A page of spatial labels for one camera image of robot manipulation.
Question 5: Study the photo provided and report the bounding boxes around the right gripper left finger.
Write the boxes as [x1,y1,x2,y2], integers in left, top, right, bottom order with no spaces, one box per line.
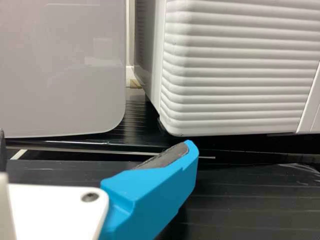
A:
[0,128,7,174]

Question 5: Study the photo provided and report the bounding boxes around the incubator door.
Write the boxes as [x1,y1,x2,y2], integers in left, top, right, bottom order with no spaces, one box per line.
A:
[159,0,320,138]

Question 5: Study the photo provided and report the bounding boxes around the white box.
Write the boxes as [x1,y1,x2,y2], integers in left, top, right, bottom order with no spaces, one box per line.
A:
[0,0,128,140]

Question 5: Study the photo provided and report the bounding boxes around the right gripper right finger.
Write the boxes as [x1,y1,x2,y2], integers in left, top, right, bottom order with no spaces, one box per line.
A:
[99,139,200,240]

